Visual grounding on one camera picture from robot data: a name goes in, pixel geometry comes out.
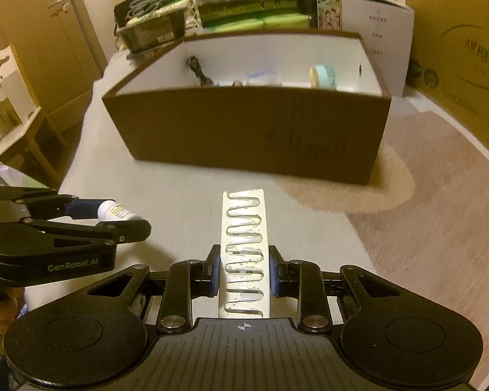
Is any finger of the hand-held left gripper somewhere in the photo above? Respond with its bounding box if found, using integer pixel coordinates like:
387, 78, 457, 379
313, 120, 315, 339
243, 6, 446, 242
20, 218, 151, 250
0, 186, 105, 218

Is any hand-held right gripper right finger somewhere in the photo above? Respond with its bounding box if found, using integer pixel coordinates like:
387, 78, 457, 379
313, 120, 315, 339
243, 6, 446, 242
269, 245, 461, 333

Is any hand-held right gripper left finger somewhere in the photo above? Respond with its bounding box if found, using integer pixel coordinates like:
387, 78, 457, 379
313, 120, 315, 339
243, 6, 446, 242
28, 245, 221, 332

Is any white pill bottle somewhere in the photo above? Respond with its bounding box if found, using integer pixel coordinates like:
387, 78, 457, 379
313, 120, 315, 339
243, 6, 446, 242
97, 199, 142, 221

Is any cream hair claw clip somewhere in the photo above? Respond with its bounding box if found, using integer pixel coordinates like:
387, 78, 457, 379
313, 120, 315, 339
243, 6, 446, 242
218, 188, 272, 318

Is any brown cardboard box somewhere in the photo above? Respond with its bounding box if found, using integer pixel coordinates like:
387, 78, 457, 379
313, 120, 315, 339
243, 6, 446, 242
102, 30, 393, 185

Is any mint handheld fan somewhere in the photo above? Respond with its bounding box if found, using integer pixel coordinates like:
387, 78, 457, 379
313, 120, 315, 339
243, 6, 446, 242
309, 65, 338, 89

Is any white wooden chair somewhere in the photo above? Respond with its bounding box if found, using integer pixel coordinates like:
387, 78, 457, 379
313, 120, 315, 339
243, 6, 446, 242
0, 45, 45, 164

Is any brown rug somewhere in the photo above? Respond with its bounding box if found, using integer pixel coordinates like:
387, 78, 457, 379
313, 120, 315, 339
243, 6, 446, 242
346, 110, 489, 391

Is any wooden door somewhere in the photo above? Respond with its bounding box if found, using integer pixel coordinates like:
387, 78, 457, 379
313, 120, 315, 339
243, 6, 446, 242
0, 0, 109, 139

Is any dark storage basket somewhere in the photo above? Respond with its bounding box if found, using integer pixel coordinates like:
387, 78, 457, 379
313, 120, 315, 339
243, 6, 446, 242
118, 6, 187, 52

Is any black bag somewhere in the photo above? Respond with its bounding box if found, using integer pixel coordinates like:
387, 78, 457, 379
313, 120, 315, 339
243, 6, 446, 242
113, 0, 151, 37

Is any bundle of light blue hangers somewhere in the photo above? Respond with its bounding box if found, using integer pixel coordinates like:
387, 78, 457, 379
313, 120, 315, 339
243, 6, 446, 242
128, 0, 178, 19

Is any green packet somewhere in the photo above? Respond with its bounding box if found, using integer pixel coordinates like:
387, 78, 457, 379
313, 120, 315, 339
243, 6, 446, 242
264, 13, 310, 30
206, 18, 266, 34

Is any white carton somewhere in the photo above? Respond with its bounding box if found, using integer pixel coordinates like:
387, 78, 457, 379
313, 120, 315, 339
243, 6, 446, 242
341, 0, 415, 98

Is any large tan cardboard box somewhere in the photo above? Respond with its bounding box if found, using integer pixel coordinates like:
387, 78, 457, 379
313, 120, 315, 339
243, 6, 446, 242
405, 0, 489, 167

